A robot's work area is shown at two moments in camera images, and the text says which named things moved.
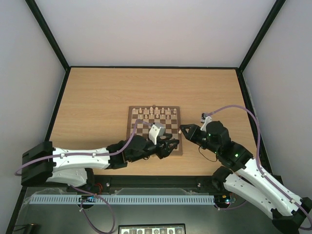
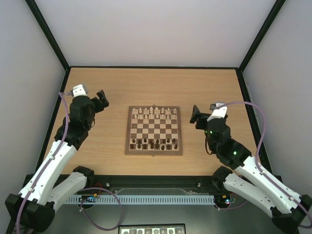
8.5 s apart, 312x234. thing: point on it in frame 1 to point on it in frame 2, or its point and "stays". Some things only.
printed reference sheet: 153,228 stays
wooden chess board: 168,116 stays
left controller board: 87,198 stays
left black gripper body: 161,151 to 100,107
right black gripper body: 195,134 to 198,117
